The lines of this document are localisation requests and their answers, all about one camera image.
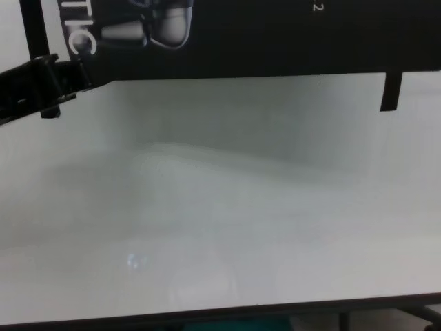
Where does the black tape frame outline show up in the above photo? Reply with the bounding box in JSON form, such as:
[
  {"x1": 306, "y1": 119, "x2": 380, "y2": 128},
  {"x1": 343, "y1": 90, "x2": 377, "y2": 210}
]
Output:
[{"x1": 20, "y1": 0, "x2": 403, "y2": 120}]

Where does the dark table edge trim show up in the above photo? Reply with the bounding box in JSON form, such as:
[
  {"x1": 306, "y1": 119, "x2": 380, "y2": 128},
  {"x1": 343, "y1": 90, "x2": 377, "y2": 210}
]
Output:
[{"x1": 0, "y1": 291, "x2": 441, "y2": 330}]

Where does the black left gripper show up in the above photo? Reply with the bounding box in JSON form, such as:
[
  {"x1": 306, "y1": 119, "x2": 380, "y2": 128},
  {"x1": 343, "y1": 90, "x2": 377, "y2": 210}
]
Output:
[{"x1": 0, "y1": 54, "x2": 92, "y2": 126}]

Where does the black robot print poster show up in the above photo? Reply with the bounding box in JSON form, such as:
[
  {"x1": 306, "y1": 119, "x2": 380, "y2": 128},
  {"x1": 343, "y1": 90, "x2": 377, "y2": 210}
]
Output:
[{"x1": 58, "y1": 0, "x2": 441, "y2": 86}]

